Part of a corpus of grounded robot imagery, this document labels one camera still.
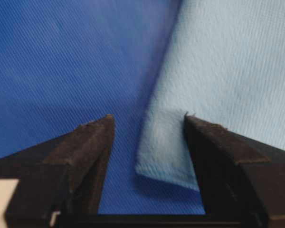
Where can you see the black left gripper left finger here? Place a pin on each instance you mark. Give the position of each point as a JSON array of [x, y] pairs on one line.
[[62, 176]]

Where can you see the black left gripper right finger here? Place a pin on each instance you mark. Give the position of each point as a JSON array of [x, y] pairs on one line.
[[241, 180]]

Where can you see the light blue towel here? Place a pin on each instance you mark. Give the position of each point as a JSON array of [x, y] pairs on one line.
[[225, 64]]

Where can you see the blue table cloth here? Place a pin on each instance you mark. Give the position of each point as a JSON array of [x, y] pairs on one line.
[[66, 62]]

